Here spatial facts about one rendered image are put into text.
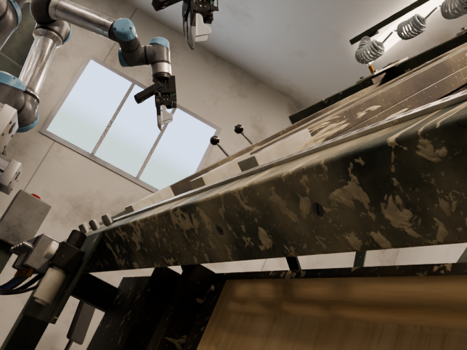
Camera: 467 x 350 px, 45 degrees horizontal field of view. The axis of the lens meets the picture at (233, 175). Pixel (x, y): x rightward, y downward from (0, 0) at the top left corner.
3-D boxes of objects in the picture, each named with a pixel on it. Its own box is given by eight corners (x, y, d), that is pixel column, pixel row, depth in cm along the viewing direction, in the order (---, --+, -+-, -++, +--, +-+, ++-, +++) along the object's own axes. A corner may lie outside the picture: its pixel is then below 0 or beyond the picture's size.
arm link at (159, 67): (150, 62, 213) (151, 71, 220) (151, 73, 211) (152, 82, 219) (170, 62, 213) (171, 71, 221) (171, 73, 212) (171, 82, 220)
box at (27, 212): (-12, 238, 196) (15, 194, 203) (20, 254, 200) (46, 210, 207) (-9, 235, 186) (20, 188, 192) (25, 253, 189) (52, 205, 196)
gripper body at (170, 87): (176, 102, 210) (174, 72, 213) (153, 103, 209) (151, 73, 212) (176, 110, 217) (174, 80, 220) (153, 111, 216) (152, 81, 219)
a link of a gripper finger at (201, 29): (213, 45, 144) (212, 12, 147) (190, 42, 142) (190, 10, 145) (210, 51, 147) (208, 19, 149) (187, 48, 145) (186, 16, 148)
